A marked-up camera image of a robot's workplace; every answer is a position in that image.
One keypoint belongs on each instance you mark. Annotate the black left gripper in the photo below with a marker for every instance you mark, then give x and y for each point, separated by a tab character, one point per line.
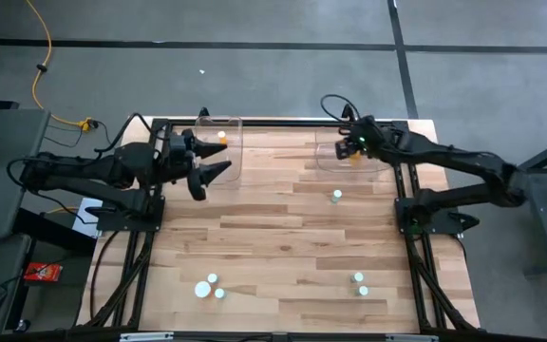
176	161

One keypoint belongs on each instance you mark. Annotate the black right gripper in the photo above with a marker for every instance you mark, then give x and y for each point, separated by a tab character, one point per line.
366	138

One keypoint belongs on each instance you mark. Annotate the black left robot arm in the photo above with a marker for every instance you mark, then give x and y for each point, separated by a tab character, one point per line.
88	172

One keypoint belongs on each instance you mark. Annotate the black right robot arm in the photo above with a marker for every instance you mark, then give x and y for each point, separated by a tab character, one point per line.
468	161

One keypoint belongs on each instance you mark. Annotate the small orange pill bottle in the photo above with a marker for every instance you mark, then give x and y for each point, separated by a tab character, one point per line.
222	137

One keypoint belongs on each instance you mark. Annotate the clear plastic bin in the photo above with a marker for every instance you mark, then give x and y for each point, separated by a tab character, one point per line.
235	138
330	165

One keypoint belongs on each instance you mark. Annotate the red small box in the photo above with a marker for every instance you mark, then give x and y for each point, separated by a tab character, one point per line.
43	272

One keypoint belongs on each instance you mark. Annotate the black aluminium table frame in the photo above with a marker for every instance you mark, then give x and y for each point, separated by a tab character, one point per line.
278	123

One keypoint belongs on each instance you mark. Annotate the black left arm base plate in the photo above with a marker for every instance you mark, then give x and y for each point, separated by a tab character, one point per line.
131	222

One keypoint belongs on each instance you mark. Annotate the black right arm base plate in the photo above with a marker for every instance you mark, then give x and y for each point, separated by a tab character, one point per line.
444	223

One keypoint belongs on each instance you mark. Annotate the silver aluminium bracket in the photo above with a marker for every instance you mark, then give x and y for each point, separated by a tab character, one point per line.
411	338
146	336

